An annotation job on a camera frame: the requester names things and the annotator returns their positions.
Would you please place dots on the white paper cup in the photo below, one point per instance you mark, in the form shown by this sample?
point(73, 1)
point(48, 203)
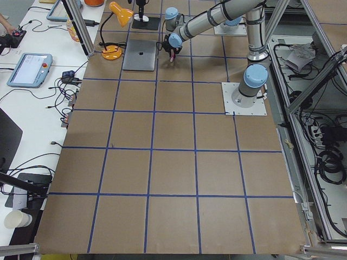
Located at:
point(17, 219)

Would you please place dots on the silver laptop notebook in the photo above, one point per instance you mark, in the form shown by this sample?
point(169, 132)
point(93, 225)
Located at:
point(140, 55)

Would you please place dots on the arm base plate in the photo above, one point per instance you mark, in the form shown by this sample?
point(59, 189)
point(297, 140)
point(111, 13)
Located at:
point(237, 104)
point(235, 27)

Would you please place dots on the orange desk lamp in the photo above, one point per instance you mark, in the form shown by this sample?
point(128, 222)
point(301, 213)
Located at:
point(117, 21)

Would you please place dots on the red black small device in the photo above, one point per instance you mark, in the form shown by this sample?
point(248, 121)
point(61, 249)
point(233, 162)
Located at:
point(17, 37)

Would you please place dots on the blue teach pendant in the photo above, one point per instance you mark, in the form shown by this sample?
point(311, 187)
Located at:
point(30, 71)
point(57, 12)

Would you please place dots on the crumpled white paper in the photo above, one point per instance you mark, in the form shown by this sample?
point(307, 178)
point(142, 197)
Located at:
point(300, 56)

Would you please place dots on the white power strip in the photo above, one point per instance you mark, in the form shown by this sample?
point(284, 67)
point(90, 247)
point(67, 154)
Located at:
point(315, 133)

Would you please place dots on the black usb hub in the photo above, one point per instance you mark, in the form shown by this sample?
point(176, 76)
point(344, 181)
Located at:
point(69, 77)

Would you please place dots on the orange drink bottle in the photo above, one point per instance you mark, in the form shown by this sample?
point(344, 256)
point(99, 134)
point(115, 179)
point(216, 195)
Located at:
point(72, 31)

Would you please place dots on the black mousepad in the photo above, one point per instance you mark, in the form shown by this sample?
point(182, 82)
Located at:
point(152, 24)

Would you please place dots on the person hand at desk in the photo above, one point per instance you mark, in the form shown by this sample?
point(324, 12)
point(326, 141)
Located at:
point(6, 27)

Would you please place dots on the aluminium frame upright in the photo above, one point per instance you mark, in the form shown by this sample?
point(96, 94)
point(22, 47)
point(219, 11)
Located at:
point(74, 14)

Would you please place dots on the far blue teach pendant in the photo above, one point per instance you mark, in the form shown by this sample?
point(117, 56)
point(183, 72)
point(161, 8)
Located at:
point(57, 12)

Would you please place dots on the black laptop power adapter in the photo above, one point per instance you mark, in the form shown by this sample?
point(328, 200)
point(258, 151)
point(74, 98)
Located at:
point(90, 23)

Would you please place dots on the pink highlighter pen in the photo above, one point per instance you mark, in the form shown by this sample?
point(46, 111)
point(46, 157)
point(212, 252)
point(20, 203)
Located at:
point(172, 57)

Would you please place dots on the near blue teach pendant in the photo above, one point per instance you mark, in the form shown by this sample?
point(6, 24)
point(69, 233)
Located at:
point(30, 71)

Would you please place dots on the white computer mouse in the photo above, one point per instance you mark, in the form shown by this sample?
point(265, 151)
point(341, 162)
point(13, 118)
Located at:
point(139, 18)

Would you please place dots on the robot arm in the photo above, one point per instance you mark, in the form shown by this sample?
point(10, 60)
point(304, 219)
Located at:
point(207, 52)

